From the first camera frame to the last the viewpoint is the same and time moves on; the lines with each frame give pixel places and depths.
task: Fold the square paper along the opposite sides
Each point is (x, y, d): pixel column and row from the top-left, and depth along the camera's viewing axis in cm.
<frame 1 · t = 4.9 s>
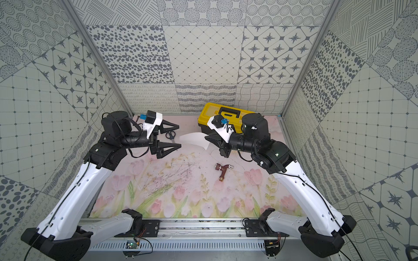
left hand: (176, 131, 58), fingers open
right hand: (208, 138, 60), fingers closed
yellow and black toolbox: (208, 110, 102), point 18 cm above the table

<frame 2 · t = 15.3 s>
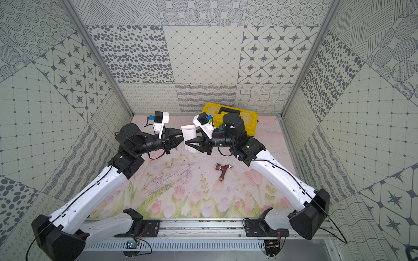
left hand: (187, 129, 59), fingers closed
right hand: (188, 140, 63), fingers open
the named things where they were.

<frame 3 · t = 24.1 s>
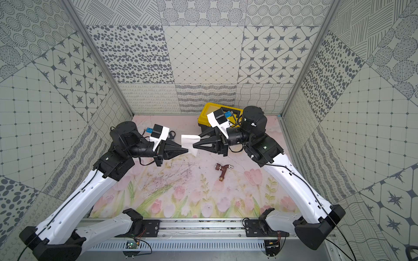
left hand: (185, 145, 55), fingers closed
right hand: (193, 143, 51), fingers closed
the named things where they were.

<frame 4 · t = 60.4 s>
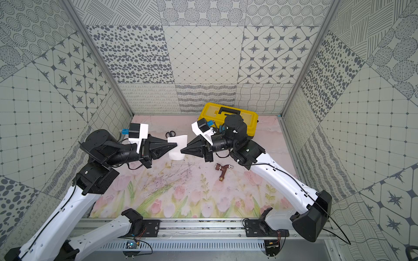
left hand: (172, 138, 49), fingers closed
right hand: (182, 150, 55), fingers closed
the named things where they were.

